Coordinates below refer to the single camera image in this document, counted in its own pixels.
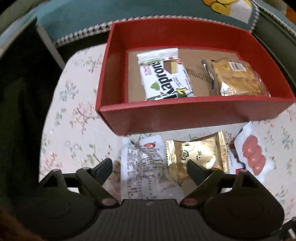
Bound clear printed snack packet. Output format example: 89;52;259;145
120;135;184;202

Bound clear bag yellow crackers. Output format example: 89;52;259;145
202;58;270;97

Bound teal lion sofa cover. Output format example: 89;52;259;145
0;0;296;48

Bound gold foil snack packet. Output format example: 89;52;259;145
166;131;229;181

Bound pink sausage packet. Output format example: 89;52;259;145
234;121;274;184

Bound white Kapron wafer packet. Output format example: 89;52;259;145
137;48;195;100

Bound floral tablecloth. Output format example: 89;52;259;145
39;45;295;220

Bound red cardboard box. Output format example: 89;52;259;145
96;18;295;136

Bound red yellow snack packet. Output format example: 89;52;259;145
227;141;245;174

